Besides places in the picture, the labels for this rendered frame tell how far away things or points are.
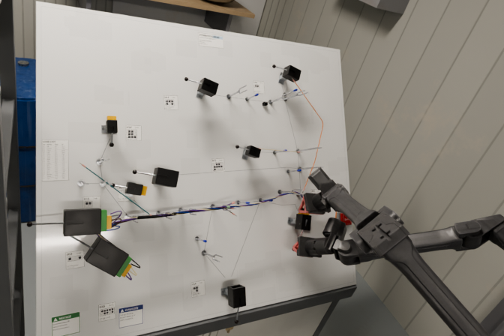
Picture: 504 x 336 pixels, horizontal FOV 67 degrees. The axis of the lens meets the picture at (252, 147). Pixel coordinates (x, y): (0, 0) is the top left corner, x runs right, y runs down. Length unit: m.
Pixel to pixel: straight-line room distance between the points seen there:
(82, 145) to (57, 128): 0.08
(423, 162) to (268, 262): 1.49
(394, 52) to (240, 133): 1.69
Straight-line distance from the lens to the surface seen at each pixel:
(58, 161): 1.26
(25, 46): 3.47
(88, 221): 1.12
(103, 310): 1.32
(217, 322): 1.45
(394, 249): 0.83
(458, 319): 0.87
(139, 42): 1.37
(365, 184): 3.01
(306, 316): 1.84
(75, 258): 1.27
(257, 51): 1.54
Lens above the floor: 2.02
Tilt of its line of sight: 29 degrees down
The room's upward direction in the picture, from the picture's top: 18 degrees clockwise
